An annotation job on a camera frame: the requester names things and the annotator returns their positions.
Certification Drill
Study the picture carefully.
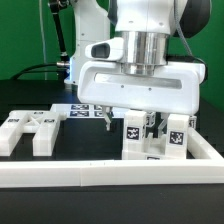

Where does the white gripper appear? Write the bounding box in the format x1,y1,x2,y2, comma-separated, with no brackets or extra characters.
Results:
77,61,205,138

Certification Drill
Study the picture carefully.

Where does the white chair seat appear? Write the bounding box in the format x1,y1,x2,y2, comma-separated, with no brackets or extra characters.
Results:
122,134,187,160

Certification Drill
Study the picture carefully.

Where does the white chair back frame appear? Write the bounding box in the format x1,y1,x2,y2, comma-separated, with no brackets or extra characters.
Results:
0,110,67,156

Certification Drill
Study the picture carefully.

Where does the small white tag cube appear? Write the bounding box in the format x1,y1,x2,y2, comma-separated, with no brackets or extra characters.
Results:
189,116,197,129
146,112,156,127

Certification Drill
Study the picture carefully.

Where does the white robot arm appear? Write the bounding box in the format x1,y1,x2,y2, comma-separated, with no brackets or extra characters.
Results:
70,0,212,127

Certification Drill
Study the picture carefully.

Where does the white marker sheet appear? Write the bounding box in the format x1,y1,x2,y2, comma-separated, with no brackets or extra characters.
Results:
49,103,129,120

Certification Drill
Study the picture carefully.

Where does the white L-shaped fence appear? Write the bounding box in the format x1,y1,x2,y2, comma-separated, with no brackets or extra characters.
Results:
0,129,224,188

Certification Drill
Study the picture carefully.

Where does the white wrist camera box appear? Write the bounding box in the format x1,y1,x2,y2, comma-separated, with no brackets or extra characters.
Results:
85,37,124,61

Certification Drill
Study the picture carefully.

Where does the black cable bundle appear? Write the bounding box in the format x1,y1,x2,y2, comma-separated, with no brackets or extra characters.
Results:
10,0,72,80

